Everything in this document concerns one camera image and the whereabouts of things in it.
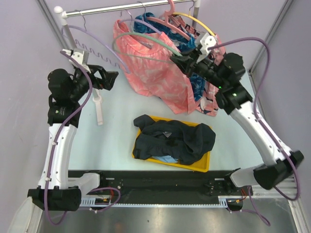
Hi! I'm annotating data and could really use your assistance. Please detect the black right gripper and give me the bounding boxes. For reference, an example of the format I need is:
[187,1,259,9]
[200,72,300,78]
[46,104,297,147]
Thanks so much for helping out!
[170,47,226,90]

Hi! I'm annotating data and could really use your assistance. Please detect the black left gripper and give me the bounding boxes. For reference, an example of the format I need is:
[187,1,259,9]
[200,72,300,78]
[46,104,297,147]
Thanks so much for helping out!
[69,64,118,101]

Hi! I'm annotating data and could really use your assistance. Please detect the green plastic hanger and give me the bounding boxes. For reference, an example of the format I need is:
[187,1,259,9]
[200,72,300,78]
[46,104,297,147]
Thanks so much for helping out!
[112,19,181,63]

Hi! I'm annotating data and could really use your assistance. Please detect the dark navy shorts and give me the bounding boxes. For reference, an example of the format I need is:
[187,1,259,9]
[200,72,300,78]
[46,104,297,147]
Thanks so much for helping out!
[132,114,216,166]

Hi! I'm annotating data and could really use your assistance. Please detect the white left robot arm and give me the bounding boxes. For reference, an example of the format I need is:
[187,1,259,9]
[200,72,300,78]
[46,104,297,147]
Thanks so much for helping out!
[27,65,119,211]

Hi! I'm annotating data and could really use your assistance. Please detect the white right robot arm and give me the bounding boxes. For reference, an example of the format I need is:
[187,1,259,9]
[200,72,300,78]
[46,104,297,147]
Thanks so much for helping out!
[170,50,304,195]

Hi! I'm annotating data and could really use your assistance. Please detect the blue patterned shorts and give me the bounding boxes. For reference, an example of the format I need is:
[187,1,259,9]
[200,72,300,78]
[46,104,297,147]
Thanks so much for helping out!
[136,12,206,101]

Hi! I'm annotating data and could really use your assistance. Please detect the pink white patterned shorts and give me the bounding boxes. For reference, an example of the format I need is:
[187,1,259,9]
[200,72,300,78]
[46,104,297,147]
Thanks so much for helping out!
[112,19,197,115]

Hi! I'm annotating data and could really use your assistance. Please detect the pink plastic hanger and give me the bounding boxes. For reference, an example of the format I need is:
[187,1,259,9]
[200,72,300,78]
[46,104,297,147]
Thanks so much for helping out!
[146,0,190,41]

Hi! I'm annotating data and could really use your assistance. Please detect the pink navy patterned shorts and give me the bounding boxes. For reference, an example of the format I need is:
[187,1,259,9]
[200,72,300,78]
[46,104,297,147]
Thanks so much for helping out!
[169,15,228,117]

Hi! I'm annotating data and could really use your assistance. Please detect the yellow plastic hanger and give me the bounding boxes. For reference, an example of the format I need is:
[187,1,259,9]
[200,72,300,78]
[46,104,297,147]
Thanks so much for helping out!
[169,0,216,38]

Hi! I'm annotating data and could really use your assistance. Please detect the lilac notched hanger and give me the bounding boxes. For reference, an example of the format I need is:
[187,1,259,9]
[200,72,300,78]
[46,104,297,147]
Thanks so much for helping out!
[67,9,130,73]

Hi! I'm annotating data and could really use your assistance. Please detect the lilac hanger with shorts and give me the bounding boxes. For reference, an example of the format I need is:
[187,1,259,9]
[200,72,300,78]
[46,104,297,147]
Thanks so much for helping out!
[120,9,162,35]

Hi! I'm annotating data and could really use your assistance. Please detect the light blue shorts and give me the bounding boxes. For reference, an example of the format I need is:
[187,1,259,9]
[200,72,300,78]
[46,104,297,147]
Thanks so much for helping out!
[153,155,178,164]

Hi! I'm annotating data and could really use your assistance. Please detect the metal clothes rack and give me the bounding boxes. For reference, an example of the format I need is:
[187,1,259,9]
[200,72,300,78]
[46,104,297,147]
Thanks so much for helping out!
[53,0,202,126]

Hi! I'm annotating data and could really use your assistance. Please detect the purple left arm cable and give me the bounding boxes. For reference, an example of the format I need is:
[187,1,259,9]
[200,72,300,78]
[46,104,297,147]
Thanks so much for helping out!
[43,50,121,225]

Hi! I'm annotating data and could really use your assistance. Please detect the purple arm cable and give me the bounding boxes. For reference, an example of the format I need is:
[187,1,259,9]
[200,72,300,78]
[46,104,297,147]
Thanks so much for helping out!
[43,50,121,225]
[206,37,302,226]

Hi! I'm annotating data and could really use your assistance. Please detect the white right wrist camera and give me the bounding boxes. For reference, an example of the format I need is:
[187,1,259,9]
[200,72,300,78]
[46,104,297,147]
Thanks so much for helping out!
[195,33,217,55]

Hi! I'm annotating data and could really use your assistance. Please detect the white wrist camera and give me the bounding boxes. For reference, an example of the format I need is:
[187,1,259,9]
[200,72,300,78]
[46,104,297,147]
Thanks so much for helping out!
[62,48,90,73]
[195,33,217,55]

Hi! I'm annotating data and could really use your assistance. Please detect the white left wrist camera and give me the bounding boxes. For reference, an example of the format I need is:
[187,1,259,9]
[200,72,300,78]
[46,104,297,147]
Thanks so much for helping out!
[62,48,90,73]

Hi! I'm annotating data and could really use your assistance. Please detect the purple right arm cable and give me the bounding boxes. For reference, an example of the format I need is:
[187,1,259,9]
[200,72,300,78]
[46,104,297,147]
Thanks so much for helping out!
[206,37,302,226]

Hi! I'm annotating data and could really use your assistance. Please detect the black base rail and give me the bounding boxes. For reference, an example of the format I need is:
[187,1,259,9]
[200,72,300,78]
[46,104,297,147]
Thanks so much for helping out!
[68,169,255,206]

